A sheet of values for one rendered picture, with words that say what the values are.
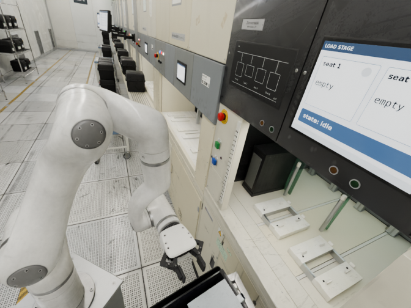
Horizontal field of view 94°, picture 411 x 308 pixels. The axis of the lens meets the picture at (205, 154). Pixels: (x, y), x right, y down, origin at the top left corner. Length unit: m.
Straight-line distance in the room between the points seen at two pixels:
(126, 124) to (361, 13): 0.54
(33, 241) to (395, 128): 0.78
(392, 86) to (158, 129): 0.48
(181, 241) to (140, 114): 0.42
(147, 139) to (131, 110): 0.08
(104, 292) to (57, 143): 0.70
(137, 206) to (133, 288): 1.20
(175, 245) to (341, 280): 0.69
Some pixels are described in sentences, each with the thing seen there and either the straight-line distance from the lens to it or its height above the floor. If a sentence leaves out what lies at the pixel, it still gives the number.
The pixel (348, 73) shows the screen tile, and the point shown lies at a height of 1.63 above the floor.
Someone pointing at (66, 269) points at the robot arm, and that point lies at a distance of 0.81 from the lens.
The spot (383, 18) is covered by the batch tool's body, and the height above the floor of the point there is 1.72.
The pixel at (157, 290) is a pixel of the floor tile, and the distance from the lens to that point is 1.80.
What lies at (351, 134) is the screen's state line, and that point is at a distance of 0.51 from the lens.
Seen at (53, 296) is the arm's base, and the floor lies 0.92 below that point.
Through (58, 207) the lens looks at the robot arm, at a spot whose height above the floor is 1.26.
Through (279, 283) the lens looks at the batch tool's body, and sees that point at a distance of 0.96.
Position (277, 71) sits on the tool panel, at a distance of 0.65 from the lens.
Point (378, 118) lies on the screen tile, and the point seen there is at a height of 1.57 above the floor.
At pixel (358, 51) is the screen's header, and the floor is 1.67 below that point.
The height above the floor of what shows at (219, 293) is 1.08.
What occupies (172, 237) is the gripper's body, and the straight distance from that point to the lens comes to 0.69.
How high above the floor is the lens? 1.66
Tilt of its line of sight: 31 degrees down
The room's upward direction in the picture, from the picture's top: 9 degrees clockwise
